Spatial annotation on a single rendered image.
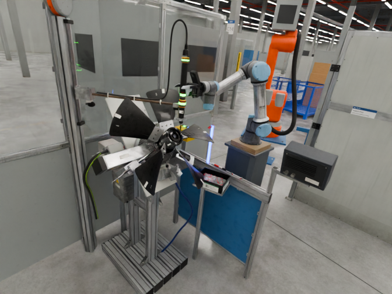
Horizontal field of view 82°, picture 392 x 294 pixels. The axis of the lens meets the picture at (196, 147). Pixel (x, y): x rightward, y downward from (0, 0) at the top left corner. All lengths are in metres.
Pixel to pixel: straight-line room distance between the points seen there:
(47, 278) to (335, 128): 3.00
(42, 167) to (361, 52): 2.89
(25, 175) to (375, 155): 3.04
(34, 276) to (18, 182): 0.80
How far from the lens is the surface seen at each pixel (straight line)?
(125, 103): 1.29
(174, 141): 1.34
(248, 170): 1.87
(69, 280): 2.22
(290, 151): 1.40
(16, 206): 1.99
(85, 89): 1.57
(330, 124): 2.87
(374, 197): 3.05
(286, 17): 5.05
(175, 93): 1.53
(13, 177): 1.88
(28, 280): 2.34
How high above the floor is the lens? 1.73
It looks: 24 degrees down
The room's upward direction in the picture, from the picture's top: 6 degrees clockwise
